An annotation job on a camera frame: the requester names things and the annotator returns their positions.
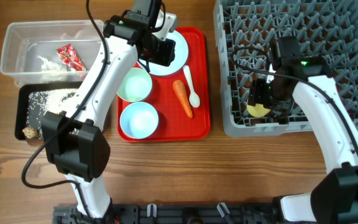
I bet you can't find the brown food scrap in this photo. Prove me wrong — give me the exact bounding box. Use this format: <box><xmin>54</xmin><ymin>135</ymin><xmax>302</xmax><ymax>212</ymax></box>
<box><xmin>22</xmin><ymin>127</ymin><xmax>39</xmax><ymax>139</ymax></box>

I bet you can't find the light blue plate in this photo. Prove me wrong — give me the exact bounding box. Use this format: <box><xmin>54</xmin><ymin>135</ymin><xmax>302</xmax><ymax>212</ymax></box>
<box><xmin>149</xmin><ymin>31</ymin><xmax>189</xmax><ymax>76</ymax></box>

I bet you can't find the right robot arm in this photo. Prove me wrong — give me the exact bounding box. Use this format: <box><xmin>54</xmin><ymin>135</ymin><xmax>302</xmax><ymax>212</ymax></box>
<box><xmin>247</xmin><ymin>37</ymin><xmax>358</xmax><ymax>223</ymax></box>

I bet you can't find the spilled white rice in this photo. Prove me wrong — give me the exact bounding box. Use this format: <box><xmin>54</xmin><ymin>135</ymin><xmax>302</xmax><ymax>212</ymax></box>
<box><xmin>25</xmin><ymin>88</ymin><xmax>76</xmax><ymax>129</ymax></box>

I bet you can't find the white tissue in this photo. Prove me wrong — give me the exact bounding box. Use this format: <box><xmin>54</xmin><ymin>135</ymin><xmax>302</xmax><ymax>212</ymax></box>
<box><xmin>37</xmin><ymin>55</ymin><xmax>68</xmax><ymax>72</ymax></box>

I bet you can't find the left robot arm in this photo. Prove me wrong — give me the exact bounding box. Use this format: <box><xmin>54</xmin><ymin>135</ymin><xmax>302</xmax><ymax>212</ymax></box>
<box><xmin>40</xmin><ymin>1</ymin><xmax>177</xmax><ymax>223</ymax></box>

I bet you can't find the mint green bowl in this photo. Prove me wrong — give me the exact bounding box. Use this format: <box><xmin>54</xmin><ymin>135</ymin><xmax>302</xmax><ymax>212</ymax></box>
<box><xmin>117</xmin><ymin>68</ymin><xmax>153</xmax><ymax>103</ymax></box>

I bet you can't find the red plastic tray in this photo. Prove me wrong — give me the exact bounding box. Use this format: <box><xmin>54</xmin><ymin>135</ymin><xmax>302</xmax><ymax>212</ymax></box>
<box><xmin>117</xmin><ymin>27</ymin><xmax>211</xmax><ymax>142</ymax></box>

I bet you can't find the white plastic spoon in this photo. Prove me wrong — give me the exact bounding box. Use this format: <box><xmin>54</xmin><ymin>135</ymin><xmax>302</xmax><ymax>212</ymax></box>
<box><xmin>183</xmin><ymin>65</ymin><xmax>201</xmax><ymax>108</ymax></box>

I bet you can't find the black waste tray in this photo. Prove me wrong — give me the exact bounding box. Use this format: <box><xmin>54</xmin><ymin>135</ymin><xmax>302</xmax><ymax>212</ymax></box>
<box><xmin>14</xmin><ymin>81</ymin><xmax>104</xmax><ymax>141</ymax></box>

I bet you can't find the black mounting rail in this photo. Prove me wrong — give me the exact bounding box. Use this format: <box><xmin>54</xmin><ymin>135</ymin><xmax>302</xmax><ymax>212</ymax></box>
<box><xmin>52</xmin><ymin>202</ymin><xmax>276</xmax><ymax>224</ymax></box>

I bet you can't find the light blue bowl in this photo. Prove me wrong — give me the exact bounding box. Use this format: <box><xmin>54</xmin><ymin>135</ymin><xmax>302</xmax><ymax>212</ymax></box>
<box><xmin>119</xmin><ymin>102</ymin><xmax>159</xmax><ymax>139</ymax></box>

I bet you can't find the orange carrot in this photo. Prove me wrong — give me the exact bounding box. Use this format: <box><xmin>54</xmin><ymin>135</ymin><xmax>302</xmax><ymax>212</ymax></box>
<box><xmin>173</xmin><ymin>80</ymin><xmax>193</xmax><ymax>118</ymax></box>

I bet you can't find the grey-blue dishwasher rack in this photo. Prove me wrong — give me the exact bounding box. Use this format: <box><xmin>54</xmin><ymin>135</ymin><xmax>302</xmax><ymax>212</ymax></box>
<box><xmin>213</xmin><ymin>0</ymin><xmax>358</xmax><ymax>138</ymax></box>

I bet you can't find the yellow plastic cup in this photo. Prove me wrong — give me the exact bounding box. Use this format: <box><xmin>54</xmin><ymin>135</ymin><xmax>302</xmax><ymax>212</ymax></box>
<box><xmin>247</xmin><ymin>103</ymin><xmax>270</xmax><ymax>118</ymax></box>

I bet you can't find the clear plastic bin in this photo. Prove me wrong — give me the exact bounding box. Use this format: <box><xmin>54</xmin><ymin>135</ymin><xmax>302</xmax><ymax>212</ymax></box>
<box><xmin>0</xmin><ymin>20</ymin><xmax>101</xmax><ymax>87</ymax></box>

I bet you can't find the red snack wrapper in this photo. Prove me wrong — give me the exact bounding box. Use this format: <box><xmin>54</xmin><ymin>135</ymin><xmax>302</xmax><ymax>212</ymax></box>
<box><xmin>57</xmin><ymin>44</ymin><xmax>86</xmax><ymax>72</ymax></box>

